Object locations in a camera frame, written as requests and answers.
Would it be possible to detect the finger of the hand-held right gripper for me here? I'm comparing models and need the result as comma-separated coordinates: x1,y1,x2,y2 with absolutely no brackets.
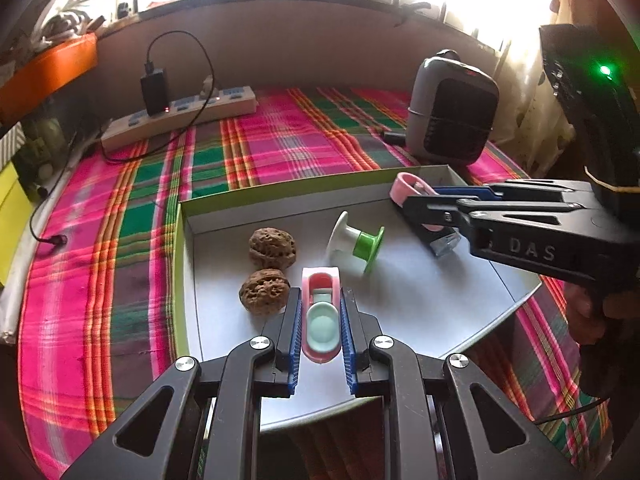
432,179,596,207
400,194,586,233

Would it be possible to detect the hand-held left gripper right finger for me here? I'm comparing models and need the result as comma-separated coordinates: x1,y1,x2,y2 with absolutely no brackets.
340,287,583,480

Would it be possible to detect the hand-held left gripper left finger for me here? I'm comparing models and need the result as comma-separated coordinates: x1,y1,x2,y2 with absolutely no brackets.
60,296,303,480

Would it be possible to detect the pink clip with mint pad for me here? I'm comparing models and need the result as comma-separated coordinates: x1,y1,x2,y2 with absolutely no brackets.
300,266,346,363

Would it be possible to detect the small pink clip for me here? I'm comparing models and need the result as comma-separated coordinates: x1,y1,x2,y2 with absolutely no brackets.
390,172,446,233

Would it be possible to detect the brown walnut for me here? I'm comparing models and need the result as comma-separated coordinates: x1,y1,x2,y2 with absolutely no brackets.
239,268,291,315
248,227,298,271

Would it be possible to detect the green cardboard box tray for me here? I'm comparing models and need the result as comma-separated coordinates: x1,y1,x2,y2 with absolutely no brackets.
172,162,545,436

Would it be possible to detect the white and green spool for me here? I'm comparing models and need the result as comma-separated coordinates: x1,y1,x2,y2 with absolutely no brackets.
326,210,386,275

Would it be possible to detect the person's right hand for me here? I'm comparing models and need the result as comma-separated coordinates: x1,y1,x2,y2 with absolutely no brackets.
566,281,622,347

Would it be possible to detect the grey space heater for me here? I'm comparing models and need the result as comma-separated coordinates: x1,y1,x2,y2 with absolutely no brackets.
404,49,501,166

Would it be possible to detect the cream dotted curtain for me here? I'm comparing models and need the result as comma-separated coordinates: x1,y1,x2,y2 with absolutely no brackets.
505,0,581,176

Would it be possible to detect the pink green plaid tablecloth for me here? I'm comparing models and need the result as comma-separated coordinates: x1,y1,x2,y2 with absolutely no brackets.
17,85,616,480

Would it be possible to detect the beige power strip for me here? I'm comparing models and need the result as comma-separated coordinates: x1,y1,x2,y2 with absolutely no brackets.
100,86,258,151

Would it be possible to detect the white shelf board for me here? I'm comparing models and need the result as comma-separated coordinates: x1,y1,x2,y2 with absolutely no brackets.
0,240,36,346

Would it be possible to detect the black charger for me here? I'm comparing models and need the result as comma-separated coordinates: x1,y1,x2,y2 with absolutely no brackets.
141,72,167,116

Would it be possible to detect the yellow cardboard box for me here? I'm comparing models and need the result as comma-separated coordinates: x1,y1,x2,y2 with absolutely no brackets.
0,165,21,286

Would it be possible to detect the striped box lid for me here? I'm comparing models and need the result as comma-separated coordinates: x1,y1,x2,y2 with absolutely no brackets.
0,125,26,171

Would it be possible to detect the orange tray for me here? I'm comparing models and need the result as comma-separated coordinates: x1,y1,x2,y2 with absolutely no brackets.
0,32,98,118

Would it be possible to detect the thin black cable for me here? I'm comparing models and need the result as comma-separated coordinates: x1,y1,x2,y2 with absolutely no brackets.
532,396,610,425

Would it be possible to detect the black charging cable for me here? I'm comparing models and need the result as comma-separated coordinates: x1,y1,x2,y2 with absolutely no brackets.
27,31,215,247

